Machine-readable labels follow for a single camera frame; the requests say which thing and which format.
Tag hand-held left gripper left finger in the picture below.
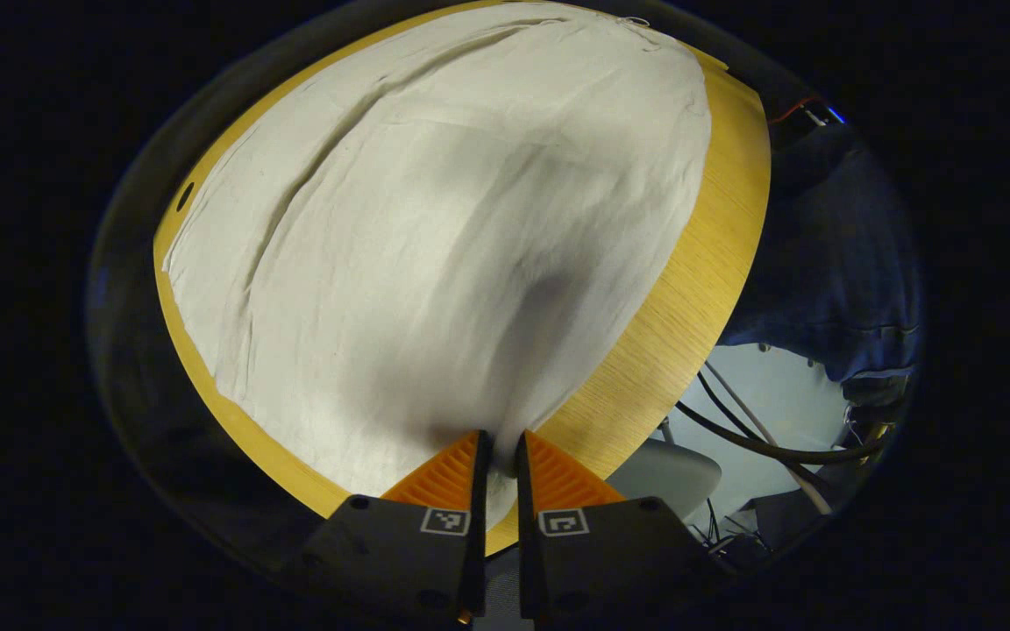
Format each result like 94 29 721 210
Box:
281 429 495 625

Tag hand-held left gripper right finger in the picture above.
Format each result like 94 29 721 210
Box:
516 429 734 623

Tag cream white jeans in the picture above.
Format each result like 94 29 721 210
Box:
161 0 715 531

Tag grey chair seat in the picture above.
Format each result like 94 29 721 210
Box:
606 438 723 523

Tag person's blue clothing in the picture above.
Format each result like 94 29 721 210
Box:
720 123 924 408

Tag black cable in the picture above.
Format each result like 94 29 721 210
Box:
676 372 893 466

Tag white cable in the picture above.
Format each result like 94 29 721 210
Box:
705 359 835 515

